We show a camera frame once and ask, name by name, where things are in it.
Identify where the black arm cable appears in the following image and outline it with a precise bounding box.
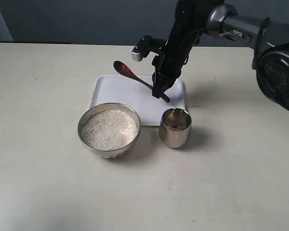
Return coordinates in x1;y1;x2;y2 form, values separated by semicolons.
178;16;272;70

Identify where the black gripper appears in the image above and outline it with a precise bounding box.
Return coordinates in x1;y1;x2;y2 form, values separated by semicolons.
152;14;202;98

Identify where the steel bowl of rice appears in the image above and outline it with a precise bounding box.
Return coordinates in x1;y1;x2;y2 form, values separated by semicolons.
78;103;141;159

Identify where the shiny steel cup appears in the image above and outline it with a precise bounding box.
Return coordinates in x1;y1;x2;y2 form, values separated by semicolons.
158;108;192;149

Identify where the white rectangular tray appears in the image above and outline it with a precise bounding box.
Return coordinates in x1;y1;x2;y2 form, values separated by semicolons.
88;75;185;126

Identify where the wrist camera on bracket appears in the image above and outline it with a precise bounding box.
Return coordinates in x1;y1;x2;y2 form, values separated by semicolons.
131;35;166;62

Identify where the red-brown wooden spoon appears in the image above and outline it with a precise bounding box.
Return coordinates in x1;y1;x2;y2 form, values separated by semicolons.
113;60;171;104

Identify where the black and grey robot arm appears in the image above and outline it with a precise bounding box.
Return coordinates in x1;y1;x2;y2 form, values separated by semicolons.
152;0;289;111

